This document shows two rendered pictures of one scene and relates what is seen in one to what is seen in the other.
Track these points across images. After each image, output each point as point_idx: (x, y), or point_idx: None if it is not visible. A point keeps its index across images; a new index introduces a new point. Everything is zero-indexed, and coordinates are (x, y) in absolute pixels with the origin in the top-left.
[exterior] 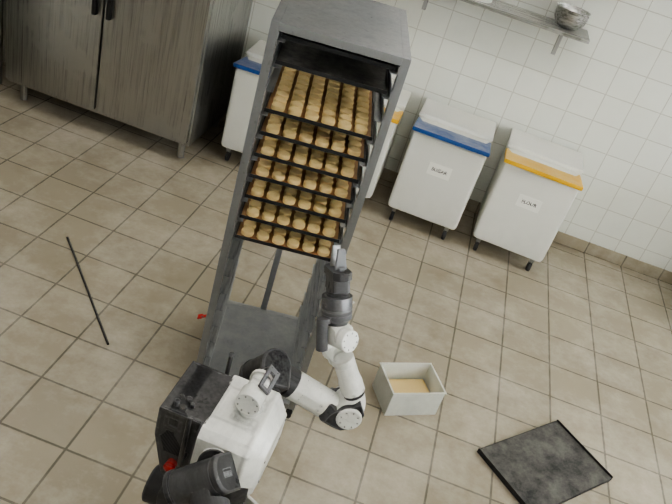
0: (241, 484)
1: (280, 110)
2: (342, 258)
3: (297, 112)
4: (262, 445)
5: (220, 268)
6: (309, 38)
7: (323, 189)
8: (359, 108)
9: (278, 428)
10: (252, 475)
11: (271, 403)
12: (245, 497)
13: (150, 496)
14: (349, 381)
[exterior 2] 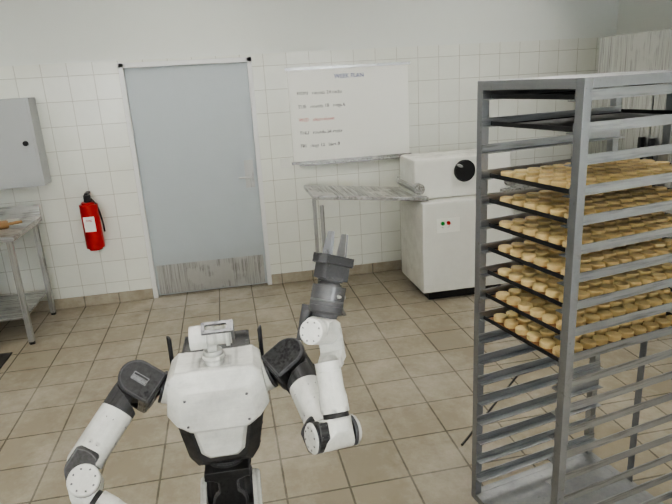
0: (169, 415)
1: (504, 175)
2: (328, 240)
3: (516, 175)
4: (188, 384)
5: (475, 353)
6: (502, 88)
7: (547, 265)
8: (615, 176)
9: (222, 388)
10: (175, 409)
11: (235, 366)
12: (197, 451)
13: None
14: (320, 390)
